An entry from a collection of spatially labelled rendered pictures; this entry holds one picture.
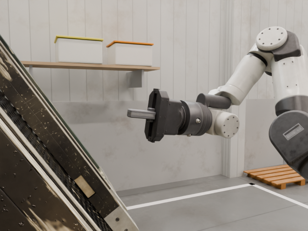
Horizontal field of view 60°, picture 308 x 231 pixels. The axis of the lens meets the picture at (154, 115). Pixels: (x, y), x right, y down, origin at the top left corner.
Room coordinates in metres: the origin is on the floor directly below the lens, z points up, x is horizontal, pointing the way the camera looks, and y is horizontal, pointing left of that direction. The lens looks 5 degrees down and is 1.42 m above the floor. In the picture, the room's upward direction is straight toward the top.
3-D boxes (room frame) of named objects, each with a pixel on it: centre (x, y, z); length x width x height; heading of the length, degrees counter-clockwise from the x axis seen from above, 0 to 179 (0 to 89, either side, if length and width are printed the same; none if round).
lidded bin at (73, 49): (3.10, 0.86, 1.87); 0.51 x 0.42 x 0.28; 115
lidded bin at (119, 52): (3.36, 0.31, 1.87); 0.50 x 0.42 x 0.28; 115
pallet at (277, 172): (4.29, -2.14, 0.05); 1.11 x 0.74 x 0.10; 115
